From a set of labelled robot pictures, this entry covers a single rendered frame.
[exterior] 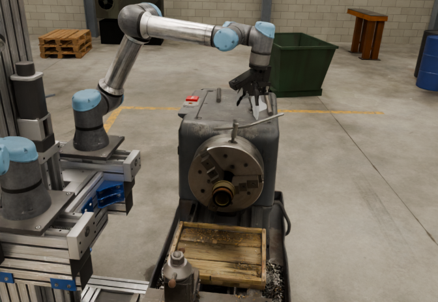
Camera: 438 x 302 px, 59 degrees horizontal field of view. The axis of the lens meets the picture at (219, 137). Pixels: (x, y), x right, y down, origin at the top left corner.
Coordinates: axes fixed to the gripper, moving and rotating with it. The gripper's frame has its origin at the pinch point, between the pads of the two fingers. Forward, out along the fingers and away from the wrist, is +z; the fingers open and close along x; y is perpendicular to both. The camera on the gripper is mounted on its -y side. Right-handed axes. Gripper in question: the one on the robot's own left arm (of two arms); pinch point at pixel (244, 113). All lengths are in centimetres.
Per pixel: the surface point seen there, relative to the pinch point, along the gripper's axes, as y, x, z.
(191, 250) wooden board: -25, -17, 49
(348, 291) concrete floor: 101, -7, 126
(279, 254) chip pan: 34, -5, 79
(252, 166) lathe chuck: 2.0, -9.3, 19.6
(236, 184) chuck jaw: -6.1, -12.0, 25.0
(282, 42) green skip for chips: 364, 437, 62
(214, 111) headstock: 4.1, 30.4, 11.9
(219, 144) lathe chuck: -9.3, 0.5, 13.3
